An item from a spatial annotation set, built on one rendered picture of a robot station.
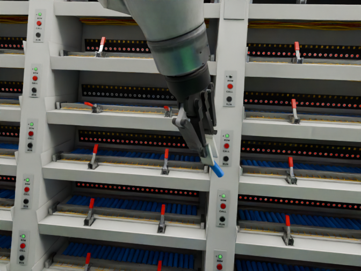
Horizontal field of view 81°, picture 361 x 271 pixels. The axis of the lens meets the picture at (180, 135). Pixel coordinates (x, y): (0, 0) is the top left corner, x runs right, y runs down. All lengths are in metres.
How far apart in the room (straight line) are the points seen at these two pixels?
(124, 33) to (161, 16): 0.80
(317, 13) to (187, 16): 0.68
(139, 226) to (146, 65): 0.58
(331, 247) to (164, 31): 0.84
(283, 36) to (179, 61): 0.81
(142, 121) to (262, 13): 0.55
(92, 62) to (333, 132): 0.86
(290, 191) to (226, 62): 0.48
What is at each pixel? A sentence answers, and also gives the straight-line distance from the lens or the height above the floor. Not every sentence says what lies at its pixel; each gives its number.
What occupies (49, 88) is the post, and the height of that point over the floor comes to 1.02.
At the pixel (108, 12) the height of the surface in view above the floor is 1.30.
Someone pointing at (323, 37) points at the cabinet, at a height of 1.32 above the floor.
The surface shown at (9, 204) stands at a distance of 1.12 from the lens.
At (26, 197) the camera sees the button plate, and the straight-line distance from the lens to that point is 0.97.
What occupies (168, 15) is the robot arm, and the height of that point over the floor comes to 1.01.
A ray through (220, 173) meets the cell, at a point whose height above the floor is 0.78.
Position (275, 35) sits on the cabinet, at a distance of 1.08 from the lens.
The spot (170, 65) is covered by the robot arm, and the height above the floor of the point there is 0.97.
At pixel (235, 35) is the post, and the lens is 0.82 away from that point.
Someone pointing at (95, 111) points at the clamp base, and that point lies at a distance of 0.85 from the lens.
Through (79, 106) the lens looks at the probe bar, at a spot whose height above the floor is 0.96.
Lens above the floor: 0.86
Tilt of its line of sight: 1 degrees up
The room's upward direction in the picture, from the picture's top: 4 degrees clockwise
